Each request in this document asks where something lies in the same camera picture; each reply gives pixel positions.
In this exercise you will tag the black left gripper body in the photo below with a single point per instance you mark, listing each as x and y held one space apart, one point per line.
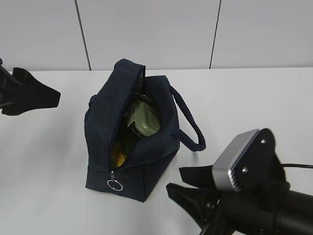
10 88

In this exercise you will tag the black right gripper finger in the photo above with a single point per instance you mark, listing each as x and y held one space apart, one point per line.
200 177
199 203

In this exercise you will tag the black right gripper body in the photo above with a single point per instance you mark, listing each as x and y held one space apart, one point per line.
255 212

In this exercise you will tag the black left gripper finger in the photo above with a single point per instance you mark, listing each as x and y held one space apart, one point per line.
32 93
15 109

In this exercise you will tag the dark blue lunch bag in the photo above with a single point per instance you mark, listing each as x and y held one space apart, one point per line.
149 158

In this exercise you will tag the yellow pear-shaped squash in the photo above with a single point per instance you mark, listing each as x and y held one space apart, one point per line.
118 156

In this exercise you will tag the green lidded food container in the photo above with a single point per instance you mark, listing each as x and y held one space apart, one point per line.
143 119

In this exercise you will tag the green cucumber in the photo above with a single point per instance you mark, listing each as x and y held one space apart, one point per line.
128 139

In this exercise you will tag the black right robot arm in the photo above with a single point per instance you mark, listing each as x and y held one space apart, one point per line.
298 208

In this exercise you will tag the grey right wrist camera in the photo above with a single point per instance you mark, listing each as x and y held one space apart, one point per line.
248 162

